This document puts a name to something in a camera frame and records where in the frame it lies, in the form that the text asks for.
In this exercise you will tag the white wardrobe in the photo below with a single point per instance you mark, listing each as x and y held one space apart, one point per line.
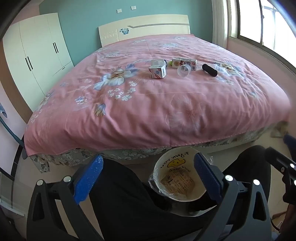
39 51

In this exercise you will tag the brown paper packet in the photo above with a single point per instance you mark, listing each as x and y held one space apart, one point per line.
177 183

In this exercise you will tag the glass round table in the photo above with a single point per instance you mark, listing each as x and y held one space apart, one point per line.
11 185

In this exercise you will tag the pink floral blanket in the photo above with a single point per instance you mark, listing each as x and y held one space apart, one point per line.
161 111

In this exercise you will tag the white blue milk carton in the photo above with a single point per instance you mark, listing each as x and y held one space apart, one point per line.
158 72

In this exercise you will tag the white green drink carton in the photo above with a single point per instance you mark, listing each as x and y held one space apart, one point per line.
185 64

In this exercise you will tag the blue curved tube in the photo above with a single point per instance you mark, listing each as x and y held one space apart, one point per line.
9 129

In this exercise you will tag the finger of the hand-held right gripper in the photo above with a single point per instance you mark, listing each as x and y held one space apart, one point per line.
290 140
277 160

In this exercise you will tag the window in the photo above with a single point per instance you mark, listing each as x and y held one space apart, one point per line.
266 23

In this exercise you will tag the black cylinder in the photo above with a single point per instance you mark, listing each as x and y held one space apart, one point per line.
209 70

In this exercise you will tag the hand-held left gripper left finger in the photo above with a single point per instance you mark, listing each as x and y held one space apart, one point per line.
89 178

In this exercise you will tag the clear plastic cup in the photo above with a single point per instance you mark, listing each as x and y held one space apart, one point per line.
183 70

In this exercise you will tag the cream bed headboard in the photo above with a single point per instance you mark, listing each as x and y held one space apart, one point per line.
148 27

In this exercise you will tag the person's black trousers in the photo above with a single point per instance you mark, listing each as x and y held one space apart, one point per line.
129 197

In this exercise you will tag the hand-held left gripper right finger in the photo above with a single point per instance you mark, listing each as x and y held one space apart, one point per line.
208 176

